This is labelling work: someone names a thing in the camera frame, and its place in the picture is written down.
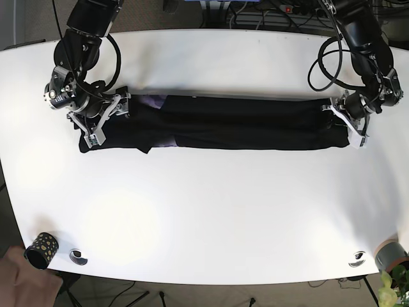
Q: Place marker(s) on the right silver table grommet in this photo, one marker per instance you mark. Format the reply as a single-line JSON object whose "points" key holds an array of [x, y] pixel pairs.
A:
{"points": [[358, 259]]}

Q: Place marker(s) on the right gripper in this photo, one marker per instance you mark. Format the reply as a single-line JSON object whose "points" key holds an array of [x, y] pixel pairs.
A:
{"points": [[92, 118]]}

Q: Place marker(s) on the green potted plant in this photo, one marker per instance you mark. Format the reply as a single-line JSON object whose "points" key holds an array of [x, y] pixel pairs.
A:
{"points": [[394, 289]]}

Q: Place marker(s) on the grey plant pot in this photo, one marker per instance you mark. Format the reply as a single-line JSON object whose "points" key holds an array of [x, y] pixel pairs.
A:
{"points": [[390, 254]]}

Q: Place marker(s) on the left silver table grommet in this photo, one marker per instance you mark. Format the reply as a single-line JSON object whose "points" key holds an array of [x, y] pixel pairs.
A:
{"points": [[77, 257]]}

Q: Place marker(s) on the silver table grommet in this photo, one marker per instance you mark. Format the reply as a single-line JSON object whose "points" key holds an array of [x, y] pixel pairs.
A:
{"points": [[358, 259], [77, 257]]}

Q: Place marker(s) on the black printed T-shirt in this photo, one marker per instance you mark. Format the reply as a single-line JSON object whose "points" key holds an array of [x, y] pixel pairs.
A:
{"points": [[225, 123]]}

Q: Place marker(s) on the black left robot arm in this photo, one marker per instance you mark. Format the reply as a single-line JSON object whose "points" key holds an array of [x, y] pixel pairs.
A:
{"points": [[371, 58]]}

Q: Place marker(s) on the black dotted cup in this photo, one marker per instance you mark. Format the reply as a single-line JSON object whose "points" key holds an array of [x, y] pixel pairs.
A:
{"points": [[41, 252]]}

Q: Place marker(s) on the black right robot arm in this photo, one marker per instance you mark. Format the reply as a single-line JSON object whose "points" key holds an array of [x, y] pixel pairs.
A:
{"points": [[89, 105]]}

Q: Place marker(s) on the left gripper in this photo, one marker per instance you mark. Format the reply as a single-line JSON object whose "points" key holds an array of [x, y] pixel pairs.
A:
{"points": [[355, 113]]}

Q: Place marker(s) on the salmon pink T-shirt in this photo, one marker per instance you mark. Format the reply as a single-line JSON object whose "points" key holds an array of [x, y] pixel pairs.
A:
{"points": [[21, 284]]}

